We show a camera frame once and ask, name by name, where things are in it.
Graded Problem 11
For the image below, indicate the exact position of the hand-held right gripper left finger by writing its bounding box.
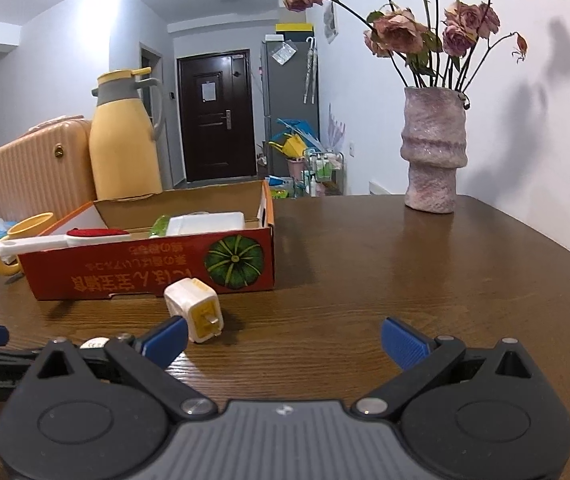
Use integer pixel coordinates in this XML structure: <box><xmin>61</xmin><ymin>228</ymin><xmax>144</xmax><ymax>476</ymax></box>
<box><xmin>32</xmin><ymin>316</ymin><xmax>218</xmax><ymax>418</ymax></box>

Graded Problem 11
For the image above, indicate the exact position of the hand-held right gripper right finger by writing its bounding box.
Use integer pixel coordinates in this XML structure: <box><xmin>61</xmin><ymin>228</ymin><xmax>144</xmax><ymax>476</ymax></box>
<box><xmin>350</xmin><ymin>316</ymin><xmax>538</xmax><ymax>418</ymax></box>

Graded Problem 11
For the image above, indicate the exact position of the white yellow plug adapter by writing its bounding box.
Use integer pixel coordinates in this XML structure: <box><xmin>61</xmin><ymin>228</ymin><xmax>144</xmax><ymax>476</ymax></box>
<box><xmin>164</xmin><ymin>281</ymin><xmax>224</xmax><ymax>344</ymax></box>

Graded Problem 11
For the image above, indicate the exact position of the orange cardboard box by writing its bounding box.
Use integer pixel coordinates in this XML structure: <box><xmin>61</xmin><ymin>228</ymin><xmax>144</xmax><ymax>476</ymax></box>
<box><xmin>16</xmin><ymin>179</ymin><xmax>276</xmax><ymax>302</ymax></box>

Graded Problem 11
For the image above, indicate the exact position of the translucent plastic storage box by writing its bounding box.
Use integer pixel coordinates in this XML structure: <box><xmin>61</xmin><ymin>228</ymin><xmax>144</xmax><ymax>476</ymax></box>
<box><xmin>165</xmin><ymin>211</ymin><xmax>246</xmax><ymax>237</ymax></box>

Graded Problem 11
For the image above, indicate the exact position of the red lint brush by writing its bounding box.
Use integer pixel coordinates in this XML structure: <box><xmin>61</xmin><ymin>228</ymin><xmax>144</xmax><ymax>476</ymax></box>
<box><xmin>0</xmin><ymin>227</ymin><xmax>132</xmax><ymax>263</ymax></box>

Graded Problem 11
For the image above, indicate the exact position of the yellow mug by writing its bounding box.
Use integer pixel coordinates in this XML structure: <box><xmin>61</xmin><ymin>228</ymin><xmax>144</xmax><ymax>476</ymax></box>
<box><xmin>0</xmin><ymin>212</ymin><xmax>56</xmax><ymax>277</ymax></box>

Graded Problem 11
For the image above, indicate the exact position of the pink ribbed suitcase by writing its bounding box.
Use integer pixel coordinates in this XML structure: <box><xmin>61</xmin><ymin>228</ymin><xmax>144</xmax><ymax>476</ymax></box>
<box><xmin>0</xmin><ymin>115</ymin><xmax>96</xmax><ymax>223</ymax></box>

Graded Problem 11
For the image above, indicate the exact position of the pink textured vase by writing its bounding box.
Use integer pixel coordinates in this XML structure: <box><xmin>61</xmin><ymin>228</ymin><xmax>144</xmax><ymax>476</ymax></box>
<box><xmin>400</xmin><ymin>86</ymin><xmax>468</xmax><ymax>214</ymax></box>

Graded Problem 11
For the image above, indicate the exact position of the metal trolley rack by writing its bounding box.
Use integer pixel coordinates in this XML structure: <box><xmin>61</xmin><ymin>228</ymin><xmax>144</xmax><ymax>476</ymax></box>
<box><xmin>302</xmin><ymin>149</ymin><xmax>346</xmax><ymax>197</ymax></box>

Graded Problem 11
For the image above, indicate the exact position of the yellow thermos jug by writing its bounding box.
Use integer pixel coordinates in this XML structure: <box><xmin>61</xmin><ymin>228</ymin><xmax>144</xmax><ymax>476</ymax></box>
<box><xmin>89</xmin><ymin>67</ymin><xmax>164</xmax><ymax>202</ymax></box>

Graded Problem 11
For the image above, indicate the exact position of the dark entrance door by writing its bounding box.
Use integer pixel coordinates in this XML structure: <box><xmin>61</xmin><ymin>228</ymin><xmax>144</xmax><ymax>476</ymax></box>
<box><xmin>176</xmin><ymin>50</ymin><xmax>257</xmax><ymax>183</ymax></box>

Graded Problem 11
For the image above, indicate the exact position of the yellow watering can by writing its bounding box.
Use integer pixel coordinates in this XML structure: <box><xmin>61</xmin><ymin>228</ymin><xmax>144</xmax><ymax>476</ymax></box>
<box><xmin>268</xmin><ymin>132</ymin><xmax>306</xmax><ymax>158</ymax></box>

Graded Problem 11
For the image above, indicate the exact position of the blue plastic rack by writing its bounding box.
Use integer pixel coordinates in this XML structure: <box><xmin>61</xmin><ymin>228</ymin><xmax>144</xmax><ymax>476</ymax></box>
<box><xmin>276</xmin><ymin>117</ymin><xmax>318</xmax><ymax>143</ymax></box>

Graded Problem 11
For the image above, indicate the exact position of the grey refrigerator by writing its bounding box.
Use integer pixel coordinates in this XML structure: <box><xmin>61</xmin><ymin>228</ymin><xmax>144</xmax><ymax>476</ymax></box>
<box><xmin>260</xmin><ymin>34</ymin><xmax>320</xmax><ymax>176</ymax></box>

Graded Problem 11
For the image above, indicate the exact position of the hanging white umbrella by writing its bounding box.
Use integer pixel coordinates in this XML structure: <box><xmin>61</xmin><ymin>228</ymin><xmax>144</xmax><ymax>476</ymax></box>
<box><xmin>304</xmin><ymin>36</ymin><xmax>318</xmax><ymax>105</ymax></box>

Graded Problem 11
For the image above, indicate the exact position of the dried rose bouquet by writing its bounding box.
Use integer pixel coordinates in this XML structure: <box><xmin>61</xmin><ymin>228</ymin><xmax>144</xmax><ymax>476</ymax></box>
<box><xmin>280</xmin><ymin>0</ymin><xmax>538</xmax><ymax>93</ymax></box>

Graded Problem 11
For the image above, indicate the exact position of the clear plastic bag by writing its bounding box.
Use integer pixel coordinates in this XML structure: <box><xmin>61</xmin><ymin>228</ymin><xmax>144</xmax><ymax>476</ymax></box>
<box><xmin>271</xmin><ymin>40</ymin><xmax>298</xmax><ymax>65</ymax></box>

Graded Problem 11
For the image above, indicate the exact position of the purple wall decoration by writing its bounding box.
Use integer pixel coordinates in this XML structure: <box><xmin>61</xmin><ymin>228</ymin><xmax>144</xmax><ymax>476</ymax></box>
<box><xmin>327</xmin><ymin>102</ymin><xmax>348</xmax><ymax>151</ymax></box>

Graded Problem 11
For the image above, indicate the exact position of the wall picture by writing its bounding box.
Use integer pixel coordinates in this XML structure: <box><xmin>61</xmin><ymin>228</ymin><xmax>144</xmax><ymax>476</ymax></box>
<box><xmin>322</xmin><ymin>1</ymin><xmax>340</xmax><ymax>44</ymax></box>

